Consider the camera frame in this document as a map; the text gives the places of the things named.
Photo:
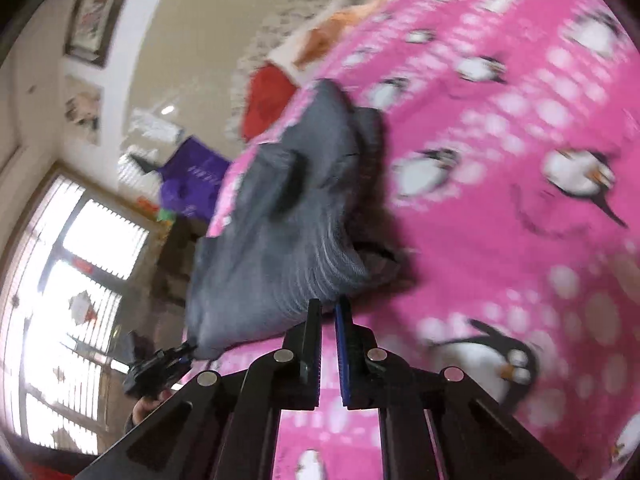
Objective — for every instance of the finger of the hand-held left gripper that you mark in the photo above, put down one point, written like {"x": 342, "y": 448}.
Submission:
{"x": 181, "y": 352}

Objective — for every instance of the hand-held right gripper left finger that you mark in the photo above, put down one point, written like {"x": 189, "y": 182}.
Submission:
{"x": 314, "y": 360}

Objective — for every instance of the green plastic bag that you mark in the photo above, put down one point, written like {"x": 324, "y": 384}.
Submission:
{"x": 165, "y": 215}

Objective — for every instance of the dark hanging cloth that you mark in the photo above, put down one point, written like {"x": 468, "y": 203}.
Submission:
{"x": 142, "y": 162}

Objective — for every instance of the person's left hand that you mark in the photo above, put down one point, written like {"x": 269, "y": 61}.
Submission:
{"x": 145, "y": 406}

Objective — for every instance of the wooden side table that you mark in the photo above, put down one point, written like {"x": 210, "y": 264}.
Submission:
{"x": 177, "y": 260}

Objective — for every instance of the floral bed cover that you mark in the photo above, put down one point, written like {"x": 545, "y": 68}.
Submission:
{"x": 300, "y": 5}

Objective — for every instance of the ceiling light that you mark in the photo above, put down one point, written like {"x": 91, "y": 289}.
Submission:
{"x": 168, "y": 110}

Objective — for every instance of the red pillow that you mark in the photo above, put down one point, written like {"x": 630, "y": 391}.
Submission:
{"x": 267, "y": 102}

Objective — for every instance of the framed wall picture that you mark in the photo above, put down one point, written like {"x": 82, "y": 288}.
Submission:
{"x": 97, "y": 10}

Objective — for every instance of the eye chart poster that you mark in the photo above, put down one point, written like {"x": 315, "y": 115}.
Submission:
{"x": 154, "y": 127}

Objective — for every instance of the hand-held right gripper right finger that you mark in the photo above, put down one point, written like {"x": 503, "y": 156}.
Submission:
{"x": 343, "y": 355}

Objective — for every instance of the pink penguin blanket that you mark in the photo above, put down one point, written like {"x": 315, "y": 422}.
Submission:
{"x": 500, "y": 210}

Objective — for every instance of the purple shopping bag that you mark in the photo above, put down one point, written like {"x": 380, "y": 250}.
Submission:
{"x": 192, "y": 180}

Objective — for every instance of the grey pinstriped coat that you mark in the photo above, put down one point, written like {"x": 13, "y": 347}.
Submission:
{"x": 280, "y": 240}

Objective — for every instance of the orange fringed scarf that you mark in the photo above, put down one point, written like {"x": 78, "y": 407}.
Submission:
{"x": 345, "y": 22}

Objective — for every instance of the window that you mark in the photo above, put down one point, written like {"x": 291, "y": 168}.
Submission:
{"x": 70, "y": 310}

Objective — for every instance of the unframed wall poster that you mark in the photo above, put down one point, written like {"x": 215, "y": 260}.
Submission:
{"x": 82, "y": 110}

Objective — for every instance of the white pillow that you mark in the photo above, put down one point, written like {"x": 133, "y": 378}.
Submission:
{"x": 292, "y": 57}

